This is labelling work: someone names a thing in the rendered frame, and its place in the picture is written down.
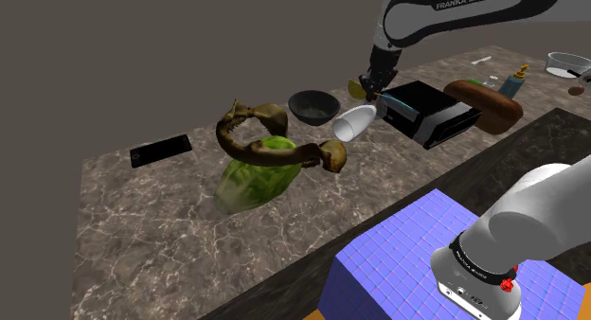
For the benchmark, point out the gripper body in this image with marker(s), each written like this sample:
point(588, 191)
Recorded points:
point(382, 67)

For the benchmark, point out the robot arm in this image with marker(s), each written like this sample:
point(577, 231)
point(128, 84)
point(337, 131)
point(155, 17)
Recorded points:
point(517, 217)

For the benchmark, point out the yellow green fruit slice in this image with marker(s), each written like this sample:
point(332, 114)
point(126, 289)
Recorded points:
point(354, 89)

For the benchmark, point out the white cup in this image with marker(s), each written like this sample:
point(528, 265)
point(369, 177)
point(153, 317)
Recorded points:
point(353, 123)

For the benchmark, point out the black box appliance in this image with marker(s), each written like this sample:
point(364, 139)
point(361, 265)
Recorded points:
point(429, 109)

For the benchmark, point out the dark grey bowl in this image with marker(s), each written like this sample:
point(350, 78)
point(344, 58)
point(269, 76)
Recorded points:
point(314, 106)

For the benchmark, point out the white knife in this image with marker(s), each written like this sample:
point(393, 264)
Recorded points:
point(481, 60)

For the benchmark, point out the small glass jar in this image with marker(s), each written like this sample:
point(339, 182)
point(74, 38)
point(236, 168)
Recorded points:
point(490, 82)

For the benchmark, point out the brown bread loaf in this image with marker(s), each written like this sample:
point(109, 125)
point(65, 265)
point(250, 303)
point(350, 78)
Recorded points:
point(489, 104)

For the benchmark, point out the blue soap dispenser bottle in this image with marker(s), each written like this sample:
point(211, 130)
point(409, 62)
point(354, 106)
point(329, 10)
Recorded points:
point(512, 83)

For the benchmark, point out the brown jawbone skull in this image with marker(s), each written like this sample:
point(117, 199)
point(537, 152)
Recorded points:
point(240, 148)

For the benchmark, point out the green lettuce head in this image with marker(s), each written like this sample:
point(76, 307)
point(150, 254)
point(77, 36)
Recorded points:
point(258, 176)

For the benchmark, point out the grey pan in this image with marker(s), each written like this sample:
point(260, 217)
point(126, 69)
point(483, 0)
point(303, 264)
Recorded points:
point(565, 64)

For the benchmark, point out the blue tiled robot stand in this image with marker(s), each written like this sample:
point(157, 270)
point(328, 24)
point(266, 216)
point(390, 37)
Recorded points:
point(397, 259)

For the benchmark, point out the small brown round object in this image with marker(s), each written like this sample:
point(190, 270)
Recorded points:
point(576, 90)

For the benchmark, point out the black phone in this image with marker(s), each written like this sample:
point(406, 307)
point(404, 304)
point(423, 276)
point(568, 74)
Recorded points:
point(160, 150)

